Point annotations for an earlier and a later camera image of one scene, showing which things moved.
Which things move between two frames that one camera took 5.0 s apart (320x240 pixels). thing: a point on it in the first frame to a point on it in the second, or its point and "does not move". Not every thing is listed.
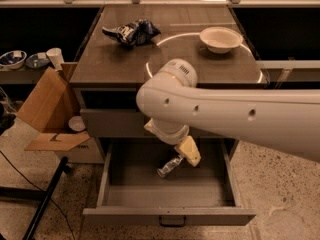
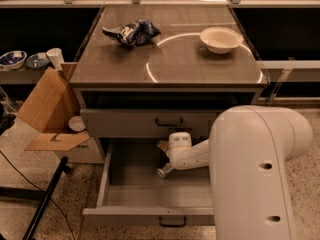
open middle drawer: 213,192 does not move
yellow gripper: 170,136 to 177,151
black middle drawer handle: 172,225 does not move
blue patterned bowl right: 38,60 does not move
